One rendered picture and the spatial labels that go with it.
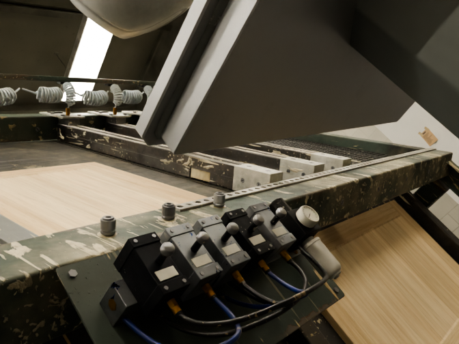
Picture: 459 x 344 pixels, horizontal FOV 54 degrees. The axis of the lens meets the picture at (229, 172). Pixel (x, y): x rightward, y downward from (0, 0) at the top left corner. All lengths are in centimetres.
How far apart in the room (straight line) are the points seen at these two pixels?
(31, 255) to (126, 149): 96
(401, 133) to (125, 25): 435
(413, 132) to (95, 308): 434
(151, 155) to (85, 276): 89
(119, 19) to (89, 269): 34
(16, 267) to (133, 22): 35
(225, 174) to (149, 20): 75
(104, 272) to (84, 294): 5
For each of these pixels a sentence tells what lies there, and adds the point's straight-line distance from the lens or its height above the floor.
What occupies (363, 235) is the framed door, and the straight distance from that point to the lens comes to 169.
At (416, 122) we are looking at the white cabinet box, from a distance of 476.
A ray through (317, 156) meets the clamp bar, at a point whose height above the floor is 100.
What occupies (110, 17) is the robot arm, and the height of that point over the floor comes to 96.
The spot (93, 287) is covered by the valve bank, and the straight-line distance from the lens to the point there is 66.
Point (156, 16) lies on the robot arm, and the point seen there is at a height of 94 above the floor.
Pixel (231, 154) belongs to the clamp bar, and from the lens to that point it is 156.
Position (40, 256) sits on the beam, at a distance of 69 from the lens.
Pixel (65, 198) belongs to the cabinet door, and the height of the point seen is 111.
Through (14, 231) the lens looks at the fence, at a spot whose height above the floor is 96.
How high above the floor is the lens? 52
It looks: 23 degrees up
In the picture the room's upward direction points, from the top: 40 degrees counter-clockwise
